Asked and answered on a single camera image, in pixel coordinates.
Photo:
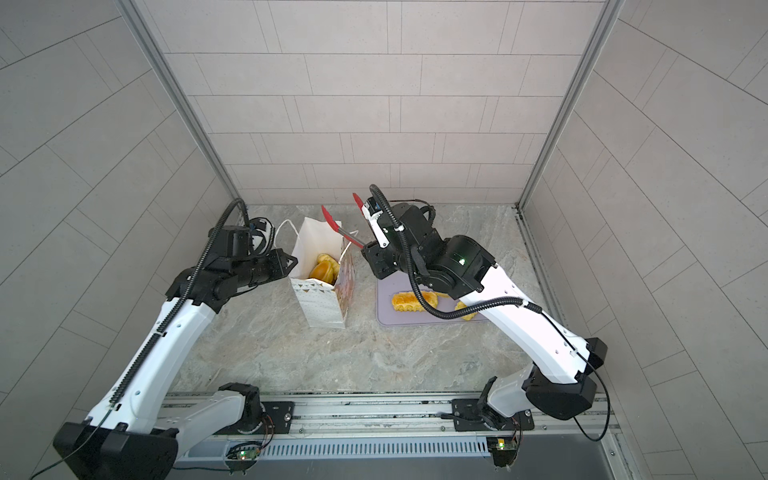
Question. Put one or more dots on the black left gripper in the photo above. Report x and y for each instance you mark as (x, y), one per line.
(280, 268)

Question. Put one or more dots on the small round striped bun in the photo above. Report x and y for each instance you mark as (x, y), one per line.
(319, 273)

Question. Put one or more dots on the right circuit board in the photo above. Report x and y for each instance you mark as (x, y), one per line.
(503, 450)

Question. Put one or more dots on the long ridged spiral bread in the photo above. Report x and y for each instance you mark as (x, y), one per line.
(333, 266)

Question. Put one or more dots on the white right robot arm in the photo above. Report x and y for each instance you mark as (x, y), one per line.
(454, 277)

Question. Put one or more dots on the aluminium corner post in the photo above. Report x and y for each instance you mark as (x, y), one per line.
(605, 22)
(150, 48)

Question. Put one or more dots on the circuit board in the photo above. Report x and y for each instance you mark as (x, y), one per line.
(244, 452)
(503, 450)

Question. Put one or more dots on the aluminium corner post right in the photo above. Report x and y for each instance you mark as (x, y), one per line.
(605, 22)

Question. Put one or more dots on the long cream-filled bread loaf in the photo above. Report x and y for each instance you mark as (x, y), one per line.
(408, 302)

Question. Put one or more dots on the left circuit board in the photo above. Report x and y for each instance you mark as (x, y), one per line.
(244, 452)

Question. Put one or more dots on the white cartoon paper bag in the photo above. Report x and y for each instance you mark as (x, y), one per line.
(324, 304)

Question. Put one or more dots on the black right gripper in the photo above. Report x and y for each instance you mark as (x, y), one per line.
(375, 259)

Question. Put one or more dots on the red kitchen tongs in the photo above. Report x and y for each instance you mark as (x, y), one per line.
(346, 220)

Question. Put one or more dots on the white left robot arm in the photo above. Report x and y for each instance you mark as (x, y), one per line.
(123, 437)

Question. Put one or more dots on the aluminium corner post left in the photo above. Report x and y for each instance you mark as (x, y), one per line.
(150, 48)

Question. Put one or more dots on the lilac plastic tray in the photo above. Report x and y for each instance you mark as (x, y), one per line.
(386, 314)

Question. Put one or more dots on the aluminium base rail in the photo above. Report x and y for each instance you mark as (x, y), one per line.
(387, 426)

